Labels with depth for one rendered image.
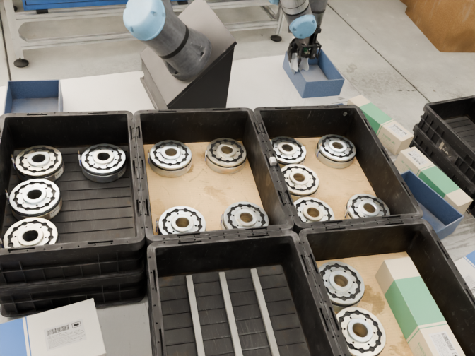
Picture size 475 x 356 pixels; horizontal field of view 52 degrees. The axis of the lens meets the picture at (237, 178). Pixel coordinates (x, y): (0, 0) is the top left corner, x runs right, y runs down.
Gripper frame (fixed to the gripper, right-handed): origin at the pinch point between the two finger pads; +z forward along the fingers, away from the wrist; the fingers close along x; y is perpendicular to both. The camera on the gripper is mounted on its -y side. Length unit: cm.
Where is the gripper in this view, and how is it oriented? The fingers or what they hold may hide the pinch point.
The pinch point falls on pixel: (295, 69)
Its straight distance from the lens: 178.2
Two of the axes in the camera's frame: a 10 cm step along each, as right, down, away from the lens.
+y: 2.9, 7.1, -6.5
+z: -1.3, 7.0, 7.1
